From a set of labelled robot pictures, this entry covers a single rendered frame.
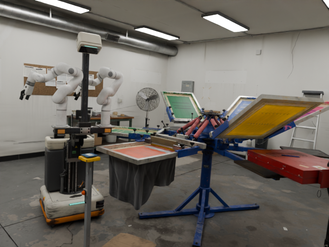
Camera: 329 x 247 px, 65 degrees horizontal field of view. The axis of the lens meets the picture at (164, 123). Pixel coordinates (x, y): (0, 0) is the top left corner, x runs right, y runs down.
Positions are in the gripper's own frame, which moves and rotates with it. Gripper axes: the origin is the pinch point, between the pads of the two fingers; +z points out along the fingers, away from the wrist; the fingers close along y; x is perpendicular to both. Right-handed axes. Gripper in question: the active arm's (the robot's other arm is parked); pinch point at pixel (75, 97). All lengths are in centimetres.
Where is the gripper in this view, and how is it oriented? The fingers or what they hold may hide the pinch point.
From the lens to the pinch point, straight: 303.5
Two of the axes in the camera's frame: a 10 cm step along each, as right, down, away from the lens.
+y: -4.0, -5.1, 7.6
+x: -7.4, -3.1, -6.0
